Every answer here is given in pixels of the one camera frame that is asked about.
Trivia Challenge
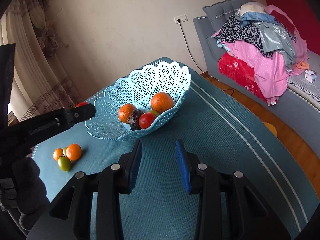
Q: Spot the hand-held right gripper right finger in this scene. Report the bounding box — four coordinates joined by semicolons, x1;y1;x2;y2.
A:
175;140;292;240

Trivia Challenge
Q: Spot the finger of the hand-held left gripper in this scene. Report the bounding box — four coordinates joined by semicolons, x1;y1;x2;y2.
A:
20;104;96;147

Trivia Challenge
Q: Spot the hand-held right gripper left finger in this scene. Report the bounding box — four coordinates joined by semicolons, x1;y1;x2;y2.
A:
26;140;143;240

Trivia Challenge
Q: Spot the dark purple passion fruit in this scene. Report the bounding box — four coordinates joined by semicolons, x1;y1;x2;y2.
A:
129;110;145;131

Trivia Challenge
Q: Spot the bumpy orange mandarin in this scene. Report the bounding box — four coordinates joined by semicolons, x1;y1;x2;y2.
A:
118;104;137;124
150;92;174;114

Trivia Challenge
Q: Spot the light blue plastic basket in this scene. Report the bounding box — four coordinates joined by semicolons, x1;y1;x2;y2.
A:
84;60;192;142

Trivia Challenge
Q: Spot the person's left hand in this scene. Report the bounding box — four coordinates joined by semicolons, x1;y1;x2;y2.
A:
0;156;50;233

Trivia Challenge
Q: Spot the large green tomato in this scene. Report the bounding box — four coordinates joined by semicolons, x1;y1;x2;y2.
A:
58;156;72;172

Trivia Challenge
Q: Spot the beige patterned curtain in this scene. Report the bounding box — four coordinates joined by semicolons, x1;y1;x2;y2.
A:
0;0;84;127

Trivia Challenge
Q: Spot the yellow round object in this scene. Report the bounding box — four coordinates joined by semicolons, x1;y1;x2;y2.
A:
262;122;278;137

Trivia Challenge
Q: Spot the red floral blanket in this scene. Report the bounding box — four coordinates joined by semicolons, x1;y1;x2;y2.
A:
218;52;268;103

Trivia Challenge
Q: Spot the grey sofa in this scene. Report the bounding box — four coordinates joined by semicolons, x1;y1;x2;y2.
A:
192;0;320;135

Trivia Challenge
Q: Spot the pile of clothes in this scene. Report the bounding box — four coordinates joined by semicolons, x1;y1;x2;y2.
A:
212;5;309;105

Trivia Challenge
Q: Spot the grey patterned sofa cover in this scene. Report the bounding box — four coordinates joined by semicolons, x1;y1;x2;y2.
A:
286;50;320;110

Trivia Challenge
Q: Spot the leopard print cloth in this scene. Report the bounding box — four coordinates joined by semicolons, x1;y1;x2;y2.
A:
215;15;273;58

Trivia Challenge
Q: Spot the small white box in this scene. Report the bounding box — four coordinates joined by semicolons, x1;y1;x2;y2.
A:
305;70;317;83

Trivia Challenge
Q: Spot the grey satin cloth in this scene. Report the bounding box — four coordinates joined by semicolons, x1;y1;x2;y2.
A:
252;21;298;69

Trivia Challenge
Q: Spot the grey tufted cushion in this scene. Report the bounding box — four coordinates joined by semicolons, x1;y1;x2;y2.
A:
202;0;247;33

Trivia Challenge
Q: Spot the blue denim cloth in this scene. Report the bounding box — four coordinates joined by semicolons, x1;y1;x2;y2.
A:
240;11;275;28

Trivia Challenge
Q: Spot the cream white cloth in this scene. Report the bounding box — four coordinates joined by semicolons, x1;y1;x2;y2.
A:
239;2;267;15

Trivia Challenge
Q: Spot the black power cable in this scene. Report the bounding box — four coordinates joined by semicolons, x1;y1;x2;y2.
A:
179;22;235;97

